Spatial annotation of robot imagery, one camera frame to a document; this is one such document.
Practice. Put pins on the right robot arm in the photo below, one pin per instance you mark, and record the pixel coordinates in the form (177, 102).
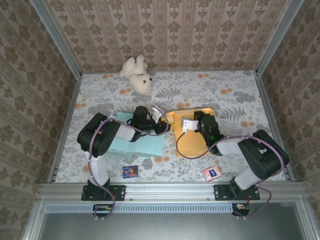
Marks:
(262, 155)

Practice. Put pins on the aluminium side rail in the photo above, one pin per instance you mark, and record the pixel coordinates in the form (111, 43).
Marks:
(271, 117)
(68, 117)

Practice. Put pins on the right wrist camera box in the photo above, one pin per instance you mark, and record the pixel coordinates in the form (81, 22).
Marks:
(190, 125)

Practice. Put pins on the grey metal panel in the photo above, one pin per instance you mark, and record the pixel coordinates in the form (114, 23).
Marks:
(170, 227)

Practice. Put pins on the orange paper box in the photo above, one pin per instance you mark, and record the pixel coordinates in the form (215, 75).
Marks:
(187, 147)

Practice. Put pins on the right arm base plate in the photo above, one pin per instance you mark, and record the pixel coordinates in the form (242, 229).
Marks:
(220, 192)

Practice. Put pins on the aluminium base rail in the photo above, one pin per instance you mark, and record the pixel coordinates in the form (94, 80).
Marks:
(170, 191)

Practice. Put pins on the red card pack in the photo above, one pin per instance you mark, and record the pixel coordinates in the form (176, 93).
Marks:
(212, 174)

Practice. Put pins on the white plush bear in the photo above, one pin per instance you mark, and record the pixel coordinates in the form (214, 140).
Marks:
(140, 82)

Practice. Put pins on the blue card pack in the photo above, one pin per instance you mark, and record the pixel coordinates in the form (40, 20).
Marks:
(130, 172)

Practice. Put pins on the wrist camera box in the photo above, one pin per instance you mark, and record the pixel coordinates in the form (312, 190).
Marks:
(157, 113)
(190, 125)

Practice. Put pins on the light blue paper box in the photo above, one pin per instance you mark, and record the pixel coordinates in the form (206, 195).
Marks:
(145, 147)

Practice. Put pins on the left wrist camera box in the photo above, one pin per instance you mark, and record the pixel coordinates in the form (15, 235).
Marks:
(157, 113)

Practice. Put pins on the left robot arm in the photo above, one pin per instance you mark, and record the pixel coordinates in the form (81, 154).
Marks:
(97, 140)

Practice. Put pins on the aluminium corner post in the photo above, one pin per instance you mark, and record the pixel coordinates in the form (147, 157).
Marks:
(57, 40)
(277, 37)

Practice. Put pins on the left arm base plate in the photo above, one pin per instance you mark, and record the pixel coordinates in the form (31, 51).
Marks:
(120, 192)

